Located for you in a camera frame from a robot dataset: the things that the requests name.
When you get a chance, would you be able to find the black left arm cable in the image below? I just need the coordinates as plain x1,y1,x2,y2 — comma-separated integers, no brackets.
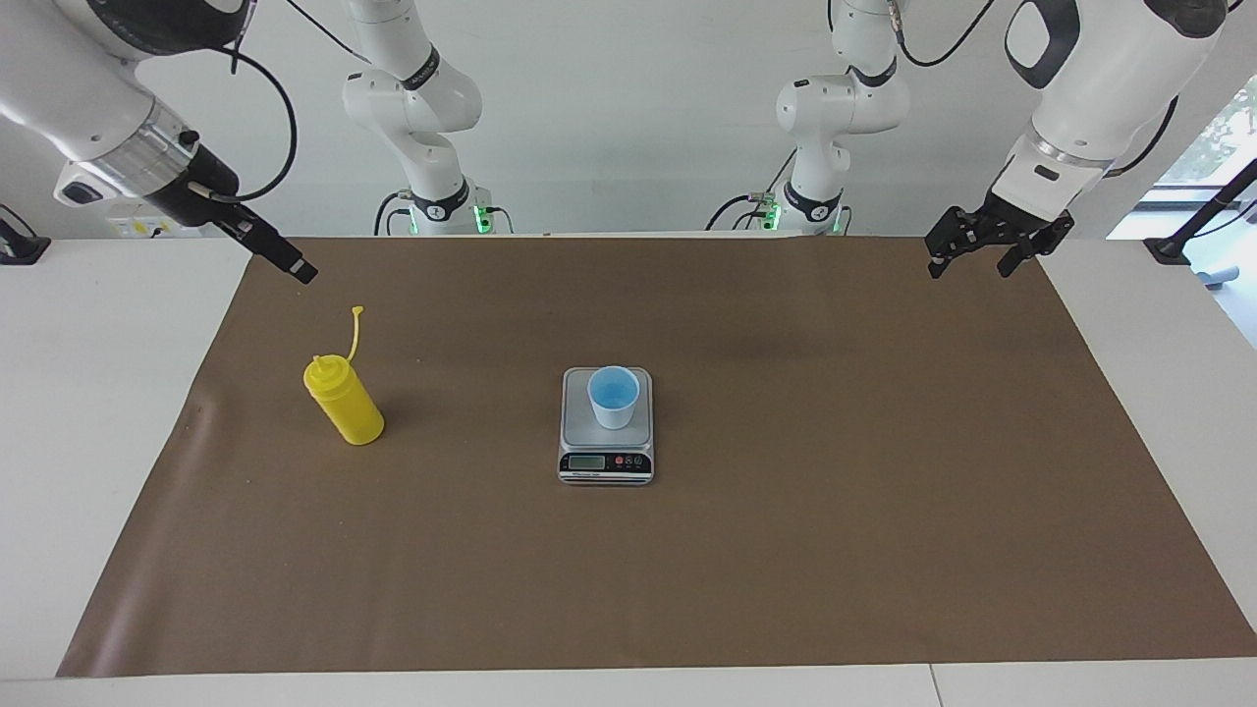
884,0,1179,180

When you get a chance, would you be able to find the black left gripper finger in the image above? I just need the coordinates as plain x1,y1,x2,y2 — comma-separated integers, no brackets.
998,218,1075,279
925,204,986,281

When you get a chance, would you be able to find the window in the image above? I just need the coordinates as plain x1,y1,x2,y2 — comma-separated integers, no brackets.
1108,74,1257,242

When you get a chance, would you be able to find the brown table mat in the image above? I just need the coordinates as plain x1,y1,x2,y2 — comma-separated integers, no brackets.
56,236,1257,679

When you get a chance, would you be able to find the black base cable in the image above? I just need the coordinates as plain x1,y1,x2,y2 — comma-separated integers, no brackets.
705,194,782,232
373,190,411,237

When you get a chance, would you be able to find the white power strip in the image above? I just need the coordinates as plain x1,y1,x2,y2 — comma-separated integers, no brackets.
106,216,197,240

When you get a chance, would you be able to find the black stand with pole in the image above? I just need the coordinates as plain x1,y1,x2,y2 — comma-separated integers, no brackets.
1144,157,1257,266

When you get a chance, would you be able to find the silver digital kitchen scale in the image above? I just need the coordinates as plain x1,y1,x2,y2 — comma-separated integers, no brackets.
558,366,655,487

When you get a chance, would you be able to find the light blue plastic cup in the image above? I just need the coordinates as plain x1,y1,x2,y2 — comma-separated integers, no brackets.
587,365,641,431

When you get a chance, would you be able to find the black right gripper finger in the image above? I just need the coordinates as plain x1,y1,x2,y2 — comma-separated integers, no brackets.
218,204,319,287

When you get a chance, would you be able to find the yellow squeeze bottle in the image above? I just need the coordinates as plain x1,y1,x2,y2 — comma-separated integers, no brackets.
302,305,386,447

